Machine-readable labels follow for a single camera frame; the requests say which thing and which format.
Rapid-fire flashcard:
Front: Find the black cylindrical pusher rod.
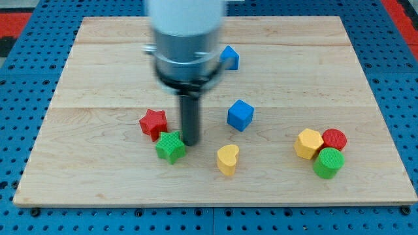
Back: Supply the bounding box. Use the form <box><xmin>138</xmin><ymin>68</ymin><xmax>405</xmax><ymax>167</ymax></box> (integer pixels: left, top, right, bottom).
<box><xmin>180</xmin><ymin>95</ymin><xmax>200</xmax><ymax>146</ymax></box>

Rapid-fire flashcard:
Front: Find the light wooden board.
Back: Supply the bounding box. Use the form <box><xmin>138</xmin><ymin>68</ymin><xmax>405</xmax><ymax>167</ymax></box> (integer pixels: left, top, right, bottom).
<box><xmin>13</xmin><ymin>16</ymin><xmax>417</xmax><ymax>208</ymax></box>

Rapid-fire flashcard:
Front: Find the red cylinder block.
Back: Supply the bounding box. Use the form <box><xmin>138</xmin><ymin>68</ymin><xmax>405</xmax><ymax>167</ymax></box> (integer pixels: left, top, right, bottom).
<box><xmin>322</xmin><ymin>129</ymin><xmax>347</xmax><ymax>151</ymax></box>

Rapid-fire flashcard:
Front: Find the green cylinder block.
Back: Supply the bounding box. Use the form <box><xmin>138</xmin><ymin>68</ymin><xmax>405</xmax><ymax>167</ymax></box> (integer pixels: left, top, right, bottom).
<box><xmin>313</xmin><ymin>148</ymin><xmax>345</xmax><ymax>179</ymax></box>

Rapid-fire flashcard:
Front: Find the yellow heart block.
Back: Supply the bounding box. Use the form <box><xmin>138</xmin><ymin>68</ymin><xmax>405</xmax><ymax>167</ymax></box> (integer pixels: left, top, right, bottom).
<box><xmin>217</xmin><ymin>144</ymin><xmax>240</xmax><ymax>176</ymax></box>

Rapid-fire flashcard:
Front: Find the blue cube block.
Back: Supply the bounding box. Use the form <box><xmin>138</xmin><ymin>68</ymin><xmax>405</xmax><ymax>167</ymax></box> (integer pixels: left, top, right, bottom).
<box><xmin>227</xmin><ymin>100</ymin><xmax>255</xmax><ymax>132</ymax></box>

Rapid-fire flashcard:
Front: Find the yellow hexagon block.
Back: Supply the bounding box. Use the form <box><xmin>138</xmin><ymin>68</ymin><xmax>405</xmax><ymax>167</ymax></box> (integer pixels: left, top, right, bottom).
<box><xmin>293</xmin><ymin>129</ymin><xmax>324</xmax><ymax>160</ymax></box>

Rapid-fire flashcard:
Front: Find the green star block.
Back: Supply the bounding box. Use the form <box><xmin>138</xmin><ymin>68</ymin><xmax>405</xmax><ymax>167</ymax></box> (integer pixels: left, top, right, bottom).
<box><xmin>155</xmin><ymin>131</ymin><xmax>186</xmax><ymax>165</ymax></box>

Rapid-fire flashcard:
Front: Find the blue pentagon block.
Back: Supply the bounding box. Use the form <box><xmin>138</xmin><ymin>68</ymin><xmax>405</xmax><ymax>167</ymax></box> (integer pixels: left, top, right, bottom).
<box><xmin>219</xmin><ymin>45</ymin><xmax>240</xmax><ymax>70</ymax></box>

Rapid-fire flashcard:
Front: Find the red star block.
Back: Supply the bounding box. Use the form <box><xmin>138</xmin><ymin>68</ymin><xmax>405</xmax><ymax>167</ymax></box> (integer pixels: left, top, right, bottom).
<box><xmin>139</xmin><ymin>109</ymin><xmax>168</xmax><ymax>142</ymax></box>

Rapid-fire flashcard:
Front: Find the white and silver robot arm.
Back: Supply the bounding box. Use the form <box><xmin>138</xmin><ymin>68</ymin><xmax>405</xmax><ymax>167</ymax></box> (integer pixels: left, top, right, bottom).
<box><xmin>144</xmin><ymin>0</ymin><xmax>227</xmax><ymax>146</ymax></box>

